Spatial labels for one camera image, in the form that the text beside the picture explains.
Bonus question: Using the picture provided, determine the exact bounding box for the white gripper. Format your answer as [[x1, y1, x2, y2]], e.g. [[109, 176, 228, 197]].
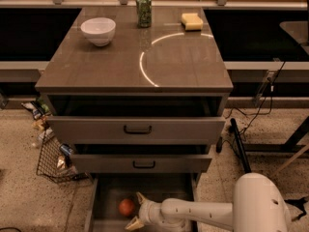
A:
[[125, 191, 164, 231]]

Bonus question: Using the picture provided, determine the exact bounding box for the red apple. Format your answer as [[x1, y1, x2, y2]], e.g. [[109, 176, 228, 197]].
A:
[[119, 199, 135, 217]]

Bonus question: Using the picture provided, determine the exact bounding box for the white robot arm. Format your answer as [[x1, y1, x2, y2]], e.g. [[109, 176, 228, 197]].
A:
[[126, 173, 292, 232]]

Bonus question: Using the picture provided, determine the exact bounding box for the bottom grey drawer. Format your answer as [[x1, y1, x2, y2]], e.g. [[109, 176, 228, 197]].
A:
[[84, 173, 196, 232]]

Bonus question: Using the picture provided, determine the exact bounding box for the grey drawer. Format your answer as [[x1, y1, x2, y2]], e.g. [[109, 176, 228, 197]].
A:
[[70, 145, 211, 173], [47, 116, 225, 145], [84, 173, 196, 232]]

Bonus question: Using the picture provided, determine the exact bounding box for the middle grey drawer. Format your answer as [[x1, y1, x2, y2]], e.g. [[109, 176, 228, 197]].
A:
[[70, 145, 211, 173]]

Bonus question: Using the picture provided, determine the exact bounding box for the grey drawer cabinet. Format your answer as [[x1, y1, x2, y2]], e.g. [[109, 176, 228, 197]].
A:
[[35, 5, 234, 182]]

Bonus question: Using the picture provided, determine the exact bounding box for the top grey drawer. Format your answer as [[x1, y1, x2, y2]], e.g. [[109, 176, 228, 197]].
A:
[[47, 116, 225, 145]]

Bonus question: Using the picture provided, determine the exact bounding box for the black table leg bar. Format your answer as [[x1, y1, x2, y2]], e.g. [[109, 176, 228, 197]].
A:
[[230, 118, 252, 173]]

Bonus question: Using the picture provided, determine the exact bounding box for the snack bags pile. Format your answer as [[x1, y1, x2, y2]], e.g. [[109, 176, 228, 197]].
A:
[[21, 100, 54, 148]]

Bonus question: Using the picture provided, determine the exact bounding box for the white bowl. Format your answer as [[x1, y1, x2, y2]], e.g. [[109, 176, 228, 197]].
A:
[[80, 17, 116, 46]]

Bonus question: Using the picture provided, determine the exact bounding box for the yellow sponge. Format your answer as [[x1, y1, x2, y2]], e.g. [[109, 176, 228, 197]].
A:
[[182, 14, 203, 31]]

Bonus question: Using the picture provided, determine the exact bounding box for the green soda can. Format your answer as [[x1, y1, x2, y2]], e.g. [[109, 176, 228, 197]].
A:
[[136, 0, 152, 28]]

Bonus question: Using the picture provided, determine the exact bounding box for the black wire basket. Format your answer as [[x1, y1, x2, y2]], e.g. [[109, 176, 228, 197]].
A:
[[36, 136, 88, 184]]

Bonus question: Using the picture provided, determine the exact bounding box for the black cable on floor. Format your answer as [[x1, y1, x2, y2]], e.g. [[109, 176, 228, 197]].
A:
[[221, 61, 288, 147]]

